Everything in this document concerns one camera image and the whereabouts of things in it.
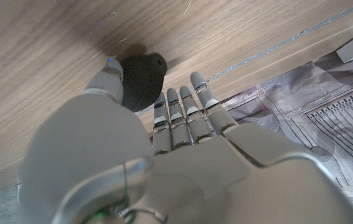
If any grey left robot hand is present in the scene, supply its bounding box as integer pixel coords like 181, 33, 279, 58
19, 58, 353, 224

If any black rubber air blower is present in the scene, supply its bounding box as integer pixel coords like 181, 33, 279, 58
120, 52, 168, 113

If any printed living room backdrop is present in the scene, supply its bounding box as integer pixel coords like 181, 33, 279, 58
146, 51, 353, 224

